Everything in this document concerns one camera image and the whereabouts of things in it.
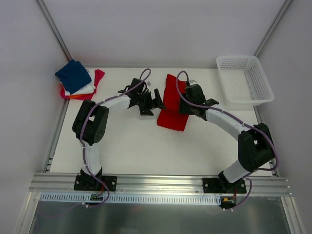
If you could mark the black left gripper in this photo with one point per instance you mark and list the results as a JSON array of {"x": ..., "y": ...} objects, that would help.
[{"x": 148, "y": 103}]

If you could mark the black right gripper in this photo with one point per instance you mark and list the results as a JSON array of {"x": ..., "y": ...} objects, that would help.
[{"x": 186, "y": 107}]

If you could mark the red t shirt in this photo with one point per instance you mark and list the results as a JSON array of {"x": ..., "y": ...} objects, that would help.
[{"x": 170, "y": 117}]

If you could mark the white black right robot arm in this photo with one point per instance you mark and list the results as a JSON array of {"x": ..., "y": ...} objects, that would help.
[{"x": 255, "y": 146}]

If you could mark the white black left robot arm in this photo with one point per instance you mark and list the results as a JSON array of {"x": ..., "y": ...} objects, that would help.
[{"x": 91, "y": 120}]

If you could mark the white perforated plastic basket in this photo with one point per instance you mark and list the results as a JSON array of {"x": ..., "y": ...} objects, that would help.
[{"x": 244, "y": 82}]

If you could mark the folded white t shirt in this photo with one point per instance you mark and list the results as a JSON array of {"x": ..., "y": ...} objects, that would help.
[{"x": 87, "y": 89}]

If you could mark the folded orange t shirt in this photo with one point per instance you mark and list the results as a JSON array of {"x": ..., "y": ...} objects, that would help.
[{"x": 81, "y": 96}]

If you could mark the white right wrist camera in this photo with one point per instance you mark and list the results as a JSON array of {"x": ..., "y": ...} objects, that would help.
[{"x": 193, "y": 82}]

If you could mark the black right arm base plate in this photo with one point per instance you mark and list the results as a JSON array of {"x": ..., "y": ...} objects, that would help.
[{"x": 216, "y": 186}]

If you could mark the white slotted cable duct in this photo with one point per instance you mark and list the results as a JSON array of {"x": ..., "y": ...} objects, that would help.
[{"x": 133, "y": 199}]

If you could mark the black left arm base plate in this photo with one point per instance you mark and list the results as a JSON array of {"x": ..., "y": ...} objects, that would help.
[{"x": 88, "y": 183}]

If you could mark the right aluminium corner post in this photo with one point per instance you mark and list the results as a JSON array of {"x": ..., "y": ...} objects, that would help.
[{"x": 273, "y": 26}]

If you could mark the aluminium corner post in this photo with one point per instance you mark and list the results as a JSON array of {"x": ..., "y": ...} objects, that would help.
[
  {"x": 53, "y": 27},
  {"x": 273, "y": 26}
]

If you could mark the aluminium extrusion mounting rail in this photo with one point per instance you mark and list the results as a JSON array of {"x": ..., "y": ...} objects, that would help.
[{"x": 161, "y": 184}]

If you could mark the left aluminium corner post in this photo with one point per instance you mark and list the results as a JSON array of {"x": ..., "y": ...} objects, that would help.
[{"x": 53, "y": 27}]

